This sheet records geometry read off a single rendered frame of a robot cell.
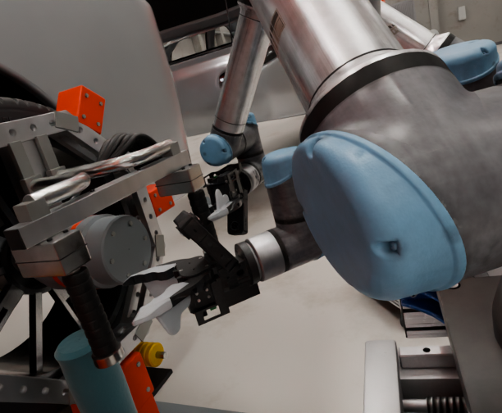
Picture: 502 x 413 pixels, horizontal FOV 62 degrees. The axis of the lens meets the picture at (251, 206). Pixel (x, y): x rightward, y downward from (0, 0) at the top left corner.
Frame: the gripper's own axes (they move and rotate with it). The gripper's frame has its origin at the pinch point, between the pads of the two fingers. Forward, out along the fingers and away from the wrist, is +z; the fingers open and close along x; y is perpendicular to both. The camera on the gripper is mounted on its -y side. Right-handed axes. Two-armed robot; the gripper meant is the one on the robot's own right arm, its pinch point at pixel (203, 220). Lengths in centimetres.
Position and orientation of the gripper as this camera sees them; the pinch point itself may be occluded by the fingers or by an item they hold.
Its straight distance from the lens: 89.2
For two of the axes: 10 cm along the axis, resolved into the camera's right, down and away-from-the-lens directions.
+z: -3.9, 3.6, -8.5
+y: -2.4, -9.3, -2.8
